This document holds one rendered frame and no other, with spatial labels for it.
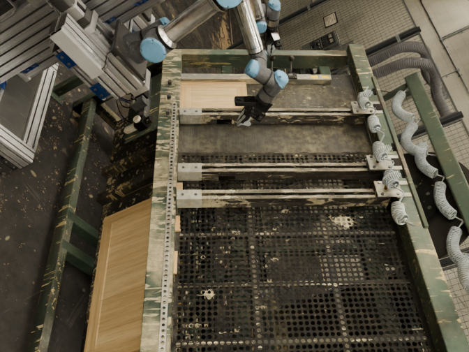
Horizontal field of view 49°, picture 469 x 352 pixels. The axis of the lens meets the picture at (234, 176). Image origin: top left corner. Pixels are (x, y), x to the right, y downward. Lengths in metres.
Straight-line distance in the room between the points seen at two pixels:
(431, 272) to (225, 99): 1.54
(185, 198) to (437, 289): 1.22
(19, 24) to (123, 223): 1.18
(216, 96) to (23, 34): 1.14
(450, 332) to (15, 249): 2.15
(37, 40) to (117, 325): 1.45
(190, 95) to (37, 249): 1.25
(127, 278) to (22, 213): 0.72
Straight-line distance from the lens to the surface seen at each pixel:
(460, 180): 3.25
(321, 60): 3.59
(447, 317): 2.40
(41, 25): 2.74
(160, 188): 2.64
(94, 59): 2.44
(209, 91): 3.23
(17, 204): 3.12
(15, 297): 2.92
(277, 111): 3.05
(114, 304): 2.79
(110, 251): 3.00
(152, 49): 2.32
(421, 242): 2.57
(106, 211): 3.26
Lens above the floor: 2.11
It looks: 21 degrees down
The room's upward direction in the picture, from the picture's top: 67 degrees clockwise
